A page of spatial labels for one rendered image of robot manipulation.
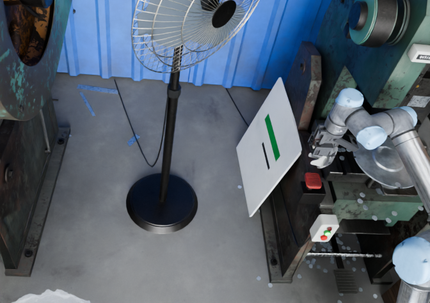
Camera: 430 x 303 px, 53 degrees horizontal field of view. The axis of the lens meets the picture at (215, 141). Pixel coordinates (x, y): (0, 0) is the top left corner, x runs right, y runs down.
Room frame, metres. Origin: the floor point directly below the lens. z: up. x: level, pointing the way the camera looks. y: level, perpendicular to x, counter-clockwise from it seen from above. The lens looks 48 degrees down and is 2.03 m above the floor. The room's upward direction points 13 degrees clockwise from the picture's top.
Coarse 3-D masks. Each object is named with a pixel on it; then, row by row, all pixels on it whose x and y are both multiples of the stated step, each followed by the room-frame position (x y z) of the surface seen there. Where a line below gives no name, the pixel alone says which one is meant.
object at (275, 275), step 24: (312, 48) 1.74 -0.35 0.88; (312, 72) 1.59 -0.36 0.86; (288, 96) 1.73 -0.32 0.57; (312, 96) 1.54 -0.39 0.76; (312, 168) 1.24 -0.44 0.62; (288, 192) 1.32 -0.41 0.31; (264, 216) 1.34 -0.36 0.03; (312, 216) 1.06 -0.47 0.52; (264, 240) 1.20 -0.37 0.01; (288, 240) 1.13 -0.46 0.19; (288, 264) 1.02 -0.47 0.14
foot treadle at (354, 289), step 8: (336, 240) 1.22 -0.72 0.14; (336, 248) 1.17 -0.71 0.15; (336, 272) 1.03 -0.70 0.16; (344, 272) 1.04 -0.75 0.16; (352, 272) 1.05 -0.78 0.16; (336, 280) 0.99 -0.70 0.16; (344, 280) 1.00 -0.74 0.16; (352, 280) 1.01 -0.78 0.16; (344, 288) 0.96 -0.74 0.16; (352, 288) 0.97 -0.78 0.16
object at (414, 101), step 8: (424, 80) 1.27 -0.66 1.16; (416, 88) 1.27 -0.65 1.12; (424, 88) 1.27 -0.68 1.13; (416, 96) 1.27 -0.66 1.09; (424, 96) 1.28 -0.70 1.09; (408, 104) 1.27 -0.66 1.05; (416, 104) 1.28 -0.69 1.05; (424, 104) 1.28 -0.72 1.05; (376, 112) 1.34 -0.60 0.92; (416, 112) 1.28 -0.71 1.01; (424, 112) 1.29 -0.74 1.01; (416, 128) 1.26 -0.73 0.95
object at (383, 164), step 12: (360, 144) 1.28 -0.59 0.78; (384, 144) 1.31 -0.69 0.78; (360, 156) 1.22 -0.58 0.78; (372, 156) 1.23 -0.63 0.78; (384, 156) 1.24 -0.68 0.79; (396, 156) 1.26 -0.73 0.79; (372, 168) 1.17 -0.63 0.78; (384, 168) 1.18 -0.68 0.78; (396, 168) 1.19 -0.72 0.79; (384, 180) 1.12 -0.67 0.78; (396, 180) 1.13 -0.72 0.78; (408, 180) 1.15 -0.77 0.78
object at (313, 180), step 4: (308, 172) 1.09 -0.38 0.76; (308, 176) 1.07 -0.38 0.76; (312, 176) 1.07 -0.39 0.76; (316, 176) 1.08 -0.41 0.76; (308, 180) 1.05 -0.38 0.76; (312, 180) 1.06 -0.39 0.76; (316, 180) 1.06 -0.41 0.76; (320, 180) 1.06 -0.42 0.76; (308, 184) 1.03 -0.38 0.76; (312, 184) 1.04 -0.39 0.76; (316, 184) 1.04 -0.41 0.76; (320, 184) 1.05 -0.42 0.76; (312, 188) 1.03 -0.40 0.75; (316, 188) 1.03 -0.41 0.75
